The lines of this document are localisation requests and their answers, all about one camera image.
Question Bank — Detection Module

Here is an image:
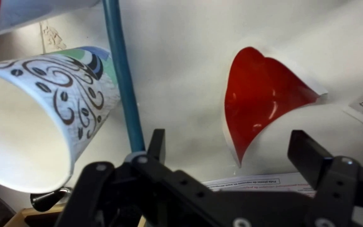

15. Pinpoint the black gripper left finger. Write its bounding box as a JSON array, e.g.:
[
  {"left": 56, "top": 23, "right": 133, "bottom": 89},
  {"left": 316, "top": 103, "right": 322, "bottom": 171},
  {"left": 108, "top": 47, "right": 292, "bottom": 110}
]
[{"left": 54, "top": 127, "right": 242, "bottom": 227}]

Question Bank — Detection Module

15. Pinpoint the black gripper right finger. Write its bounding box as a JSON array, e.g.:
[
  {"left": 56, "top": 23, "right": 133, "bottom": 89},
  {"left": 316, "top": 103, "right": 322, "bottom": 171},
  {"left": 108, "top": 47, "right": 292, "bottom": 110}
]
[{"left": 287, "top": 130, "right": 363, "bottom": 227}]

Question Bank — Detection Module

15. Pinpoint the broken mug piece red inside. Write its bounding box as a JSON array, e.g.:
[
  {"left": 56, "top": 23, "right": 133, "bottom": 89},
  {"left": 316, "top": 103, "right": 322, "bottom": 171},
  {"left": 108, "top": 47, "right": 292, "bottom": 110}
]
[{"left": 220, "top": 43, "right": 330, "bottom": 169}]

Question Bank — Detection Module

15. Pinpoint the red and white mug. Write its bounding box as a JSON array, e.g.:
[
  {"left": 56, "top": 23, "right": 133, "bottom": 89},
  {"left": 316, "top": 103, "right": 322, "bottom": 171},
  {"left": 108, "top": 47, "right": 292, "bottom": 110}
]
[{"left": 0, "top": 0, "right": 100, "bottom": 42}]

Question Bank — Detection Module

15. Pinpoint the white packet with printed text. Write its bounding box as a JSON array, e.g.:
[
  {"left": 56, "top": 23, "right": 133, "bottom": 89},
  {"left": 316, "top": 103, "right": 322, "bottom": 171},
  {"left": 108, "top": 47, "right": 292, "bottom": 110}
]
[{"left": 204, "top": 171, "right": 317, "bottom": 199}]

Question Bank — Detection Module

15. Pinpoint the wooden countertop organizer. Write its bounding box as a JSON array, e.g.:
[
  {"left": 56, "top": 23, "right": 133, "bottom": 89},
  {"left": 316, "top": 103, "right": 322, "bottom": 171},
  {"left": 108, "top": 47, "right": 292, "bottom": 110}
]
[{"left": 3, "top": 204, "right": 65, "bottom": 227}]

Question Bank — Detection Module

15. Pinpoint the paper cup with swirl print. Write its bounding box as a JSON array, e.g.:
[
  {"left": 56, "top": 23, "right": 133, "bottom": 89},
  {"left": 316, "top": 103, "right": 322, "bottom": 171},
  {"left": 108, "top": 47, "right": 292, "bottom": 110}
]
[{"left": 0, "top": 45, "right": 122, "bottom": 195}]

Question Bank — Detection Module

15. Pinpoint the blue vertical pole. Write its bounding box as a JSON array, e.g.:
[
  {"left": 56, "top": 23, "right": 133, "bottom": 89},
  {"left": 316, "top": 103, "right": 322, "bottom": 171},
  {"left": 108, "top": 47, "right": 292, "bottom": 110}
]
[{"left": 100, "top": 0, "right": 147, "bottom": 154}]

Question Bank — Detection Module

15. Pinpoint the black knob with wire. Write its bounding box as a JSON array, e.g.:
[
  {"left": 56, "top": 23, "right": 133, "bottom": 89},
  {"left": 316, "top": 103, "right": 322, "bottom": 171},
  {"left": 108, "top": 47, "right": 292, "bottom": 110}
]
[{"left": 29, "top": 187, "right": 73, "bottom": 213}]

